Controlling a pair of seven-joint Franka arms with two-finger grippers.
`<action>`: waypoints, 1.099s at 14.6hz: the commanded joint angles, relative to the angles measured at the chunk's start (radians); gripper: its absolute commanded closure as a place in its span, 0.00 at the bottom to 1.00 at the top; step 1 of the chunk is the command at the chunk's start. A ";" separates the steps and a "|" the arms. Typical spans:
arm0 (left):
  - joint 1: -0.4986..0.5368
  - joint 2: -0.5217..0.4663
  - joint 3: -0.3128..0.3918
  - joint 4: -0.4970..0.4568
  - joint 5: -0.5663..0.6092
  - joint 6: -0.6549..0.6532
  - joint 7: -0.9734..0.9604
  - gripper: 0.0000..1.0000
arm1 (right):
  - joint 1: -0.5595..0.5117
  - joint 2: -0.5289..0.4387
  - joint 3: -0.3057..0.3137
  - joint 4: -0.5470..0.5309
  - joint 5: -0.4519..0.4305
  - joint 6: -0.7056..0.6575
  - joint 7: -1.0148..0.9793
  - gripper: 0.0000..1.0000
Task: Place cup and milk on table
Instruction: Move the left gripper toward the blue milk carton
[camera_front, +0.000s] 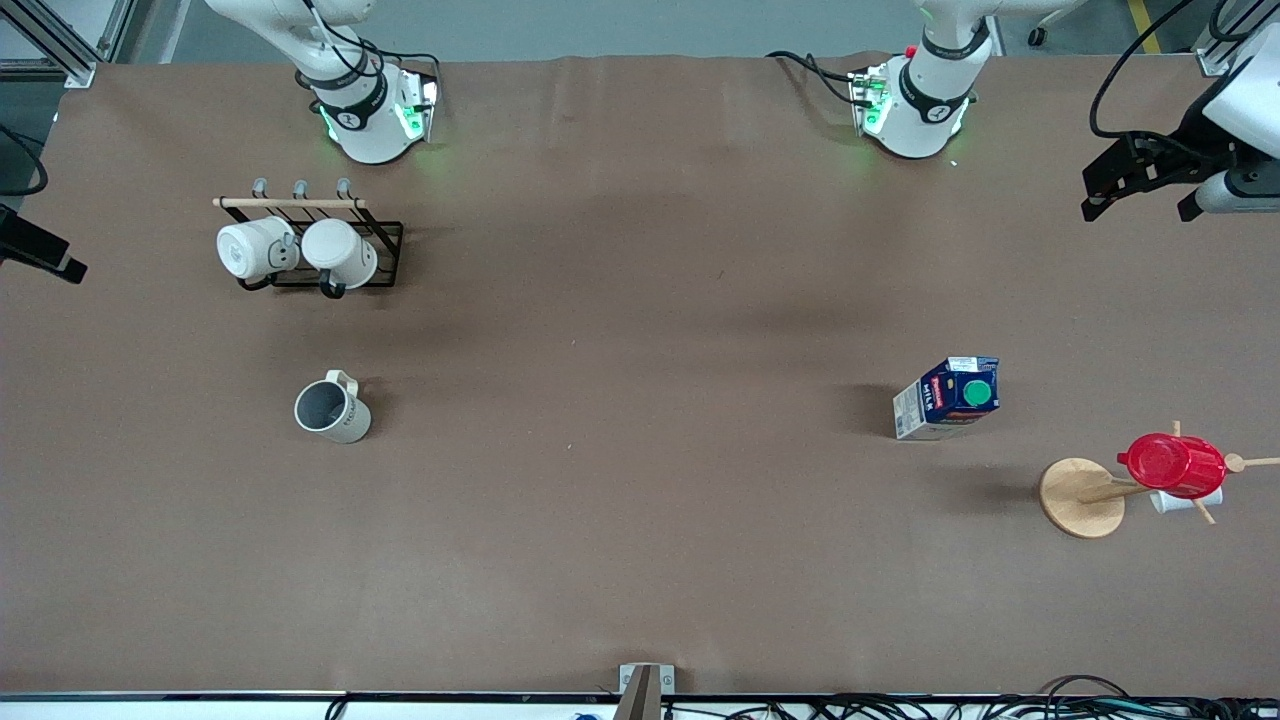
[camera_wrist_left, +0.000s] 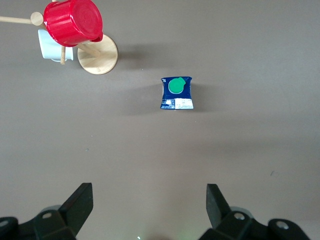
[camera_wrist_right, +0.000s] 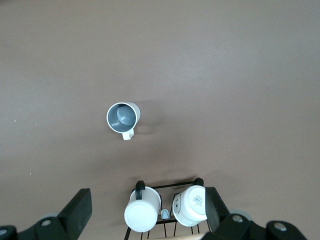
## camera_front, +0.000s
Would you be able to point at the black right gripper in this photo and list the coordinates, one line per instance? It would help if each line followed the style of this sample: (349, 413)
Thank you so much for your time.
(30, 243)

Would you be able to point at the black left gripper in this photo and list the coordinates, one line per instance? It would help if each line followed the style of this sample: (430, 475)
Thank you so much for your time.
(1187, 140)

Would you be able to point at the blue milk carton green cap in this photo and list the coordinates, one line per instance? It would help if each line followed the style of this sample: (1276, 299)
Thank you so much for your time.
(945, 400)

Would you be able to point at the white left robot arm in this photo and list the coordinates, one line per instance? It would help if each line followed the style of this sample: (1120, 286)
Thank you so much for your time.
(925, 110)

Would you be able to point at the red plastic cup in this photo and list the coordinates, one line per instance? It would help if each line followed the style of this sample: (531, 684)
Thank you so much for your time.
(1172, 465)

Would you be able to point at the small white ribbed cup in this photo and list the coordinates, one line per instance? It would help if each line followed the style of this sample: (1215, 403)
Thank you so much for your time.
(1185, 502)

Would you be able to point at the white mug with face print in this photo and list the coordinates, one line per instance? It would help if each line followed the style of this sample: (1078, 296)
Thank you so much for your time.
(250, 250)

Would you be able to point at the plain white mug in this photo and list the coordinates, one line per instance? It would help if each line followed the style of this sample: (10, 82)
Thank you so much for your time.
(340, 252)

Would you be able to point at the wooden mug tree stand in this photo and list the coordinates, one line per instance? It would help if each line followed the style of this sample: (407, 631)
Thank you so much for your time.
(1080, 497)

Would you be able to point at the aluminium frame profile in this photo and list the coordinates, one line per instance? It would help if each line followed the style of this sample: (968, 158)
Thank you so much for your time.
(1228, 40)
(60, 40)

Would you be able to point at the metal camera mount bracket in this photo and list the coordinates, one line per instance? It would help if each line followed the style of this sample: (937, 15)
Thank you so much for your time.
(645, 690)

